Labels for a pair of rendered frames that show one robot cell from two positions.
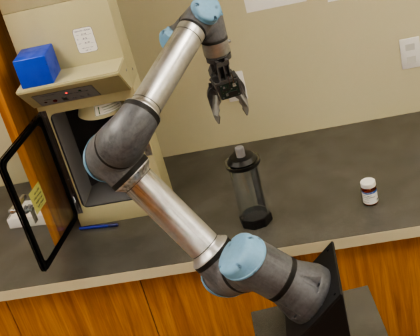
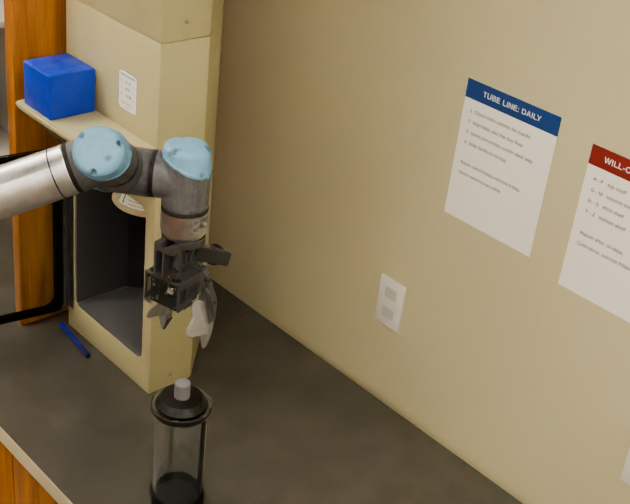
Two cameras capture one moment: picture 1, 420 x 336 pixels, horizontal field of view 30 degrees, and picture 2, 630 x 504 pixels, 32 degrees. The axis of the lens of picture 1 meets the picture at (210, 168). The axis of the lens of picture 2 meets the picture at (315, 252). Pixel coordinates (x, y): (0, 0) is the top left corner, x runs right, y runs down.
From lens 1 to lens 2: 145 cm
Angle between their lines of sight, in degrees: 30
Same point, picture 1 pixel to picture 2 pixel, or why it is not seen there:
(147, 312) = (10, 486)
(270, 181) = (285, 465)
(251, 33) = (438, 244)
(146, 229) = (95, 388)
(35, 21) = (91, 27)
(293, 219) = not seen: outside the picture
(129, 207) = (113, 346)
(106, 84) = not seen: hidden behind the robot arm
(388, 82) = (591, 479)
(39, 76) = (40, 100)
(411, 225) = not seen: outside the picture
